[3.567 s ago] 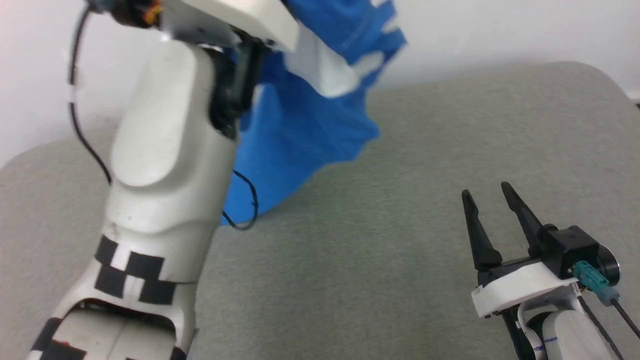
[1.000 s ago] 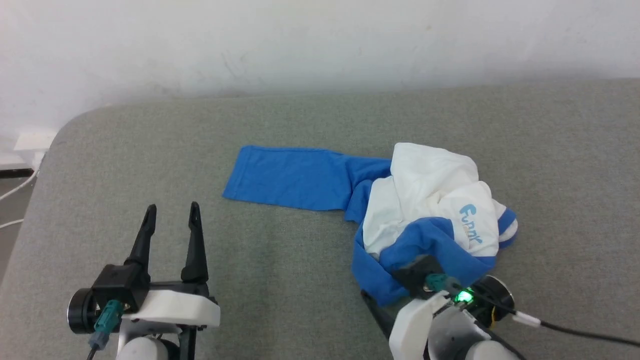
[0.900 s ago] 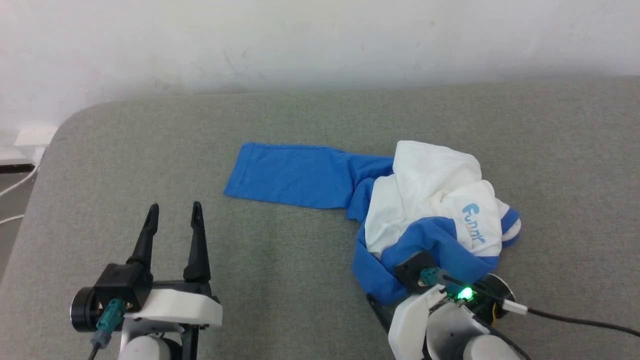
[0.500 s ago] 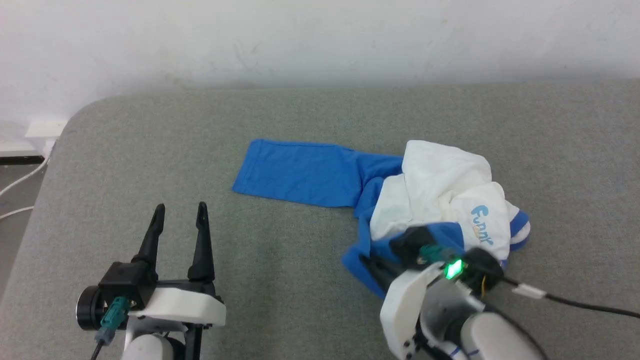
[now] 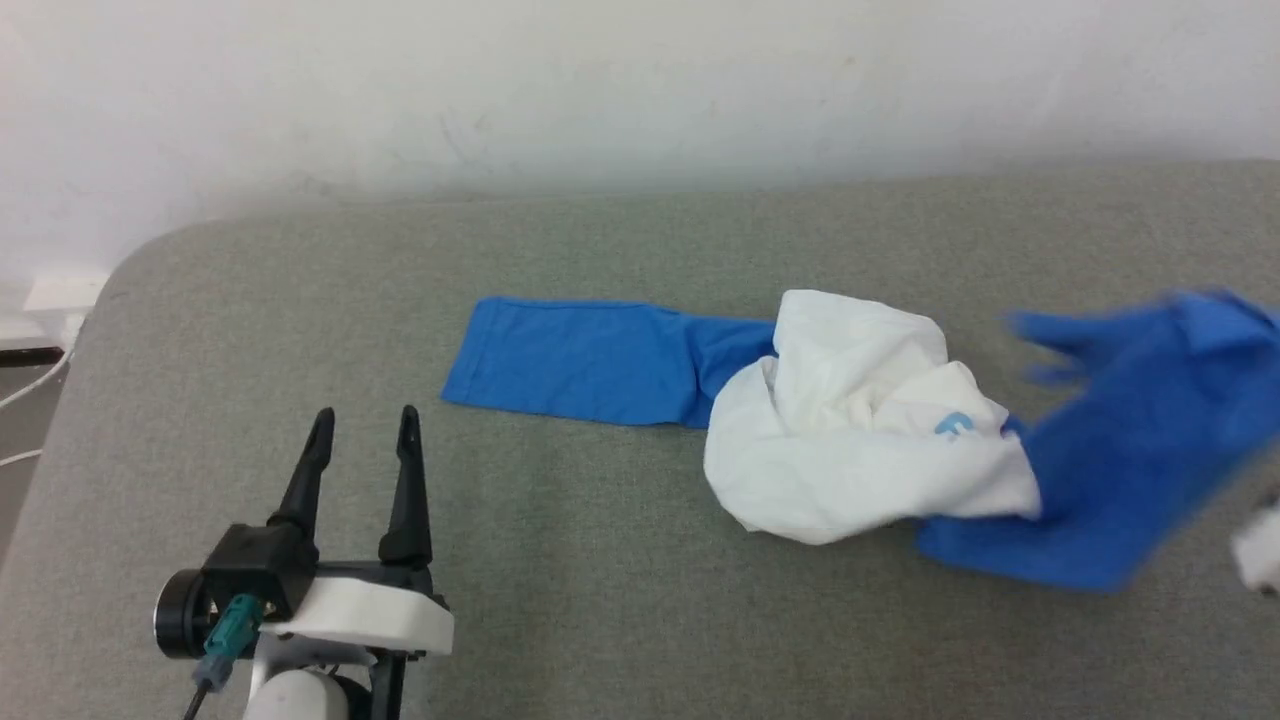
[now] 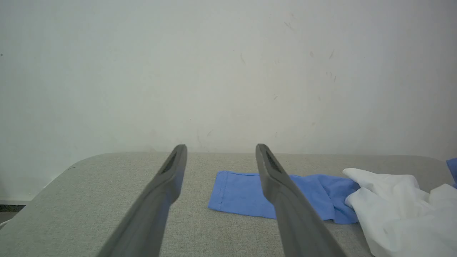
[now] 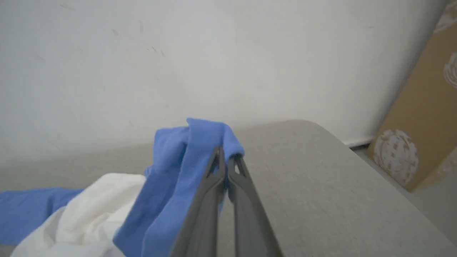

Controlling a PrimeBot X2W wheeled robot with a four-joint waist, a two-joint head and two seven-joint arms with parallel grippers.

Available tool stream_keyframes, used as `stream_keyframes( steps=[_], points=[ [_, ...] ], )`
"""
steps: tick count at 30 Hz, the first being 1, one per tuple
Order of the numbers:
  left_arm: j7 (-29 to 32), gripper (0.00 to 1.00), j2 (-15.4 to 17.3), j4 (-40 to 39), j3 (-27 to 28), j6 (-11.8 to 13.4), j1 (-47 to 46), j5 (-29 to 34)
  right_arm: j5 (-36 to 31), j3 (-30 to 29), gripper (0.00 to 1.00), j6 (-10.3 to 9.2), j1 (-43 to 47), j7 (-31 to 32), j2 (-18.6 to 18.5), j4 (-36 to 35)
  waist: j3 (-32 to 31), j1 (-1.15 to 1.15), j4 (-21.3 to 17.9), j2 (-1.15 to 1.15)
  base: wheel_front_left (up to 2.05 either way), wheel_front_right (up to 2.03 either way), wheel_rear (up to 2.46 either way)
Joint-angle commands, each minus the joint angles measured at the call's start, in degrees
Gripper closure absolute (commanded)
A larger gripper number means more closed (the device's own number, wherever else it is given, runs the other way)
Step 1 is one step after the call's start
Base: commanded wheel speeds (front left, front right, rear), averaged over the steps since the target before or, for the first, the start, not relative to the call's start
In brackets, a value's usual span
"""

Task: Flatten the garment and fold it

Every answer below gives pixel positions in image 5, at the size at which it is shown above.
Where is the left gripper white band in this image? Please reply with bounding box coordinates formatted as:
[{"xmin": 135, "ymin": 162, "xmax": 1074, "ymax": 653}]
[{"xmin": 153, "ymin": 404, "xmax": 456, "ymax": 659}]

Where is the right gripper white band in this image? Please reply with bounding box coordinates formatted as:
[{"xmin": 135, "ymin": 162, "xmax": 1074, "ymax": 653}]
[{"xmin": 1230, "ymin": 485, "xmax": 1280, "ymax": 598}]

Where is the white wall socket box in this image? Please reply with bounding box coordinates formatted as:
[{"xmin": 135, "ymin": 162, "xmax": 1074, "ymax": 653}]
[{"xmin": 24, "ymin": 273, "xmax": 109, "ymax": 317}]

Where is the blue and white garment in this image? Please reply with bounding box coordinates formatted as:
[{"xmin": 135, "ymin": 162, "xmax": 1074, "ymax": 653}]
[{"xmin": 441, "ymin": 287, "xmax": 1280, "ymax": 594}]

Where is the left black cable teal plug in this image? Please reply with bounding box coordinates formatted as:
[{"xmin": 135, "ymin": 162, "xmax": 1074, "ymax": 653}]
[{"xmin": 183, "ymin": 592, "xmax": 267, "ymax": 720}]

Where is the grey fabric sofa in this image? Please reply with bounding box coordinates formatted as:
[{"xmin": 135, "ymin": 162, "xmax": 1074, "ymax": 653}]
[{"xmin": 0, "ymin": 160, "xmax": 1280, "ymax": 720}]

